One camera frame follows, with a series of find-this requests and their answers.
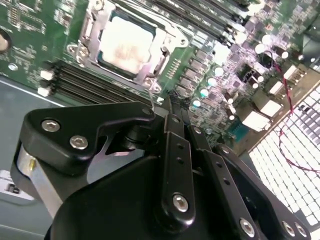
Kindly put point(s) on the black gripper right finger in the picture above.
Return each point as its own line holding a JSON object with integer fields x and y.
{"x": 250, "y": 187}

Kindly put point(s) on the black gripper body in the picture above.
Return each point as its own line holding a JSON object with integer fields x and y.
{"x": 112, "y": 212}

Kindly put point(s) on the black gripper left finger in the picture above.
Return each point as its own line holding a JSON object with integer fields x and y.
{"x": 62, "y": 150}

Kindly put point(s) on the metal socket cover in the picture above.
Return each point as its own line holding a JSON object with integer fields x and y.
{"x": 95, "y": 37}

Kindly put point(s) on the silver CPU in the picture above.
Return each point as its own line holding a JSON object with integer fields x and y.
{"x": 125, "y": 42}

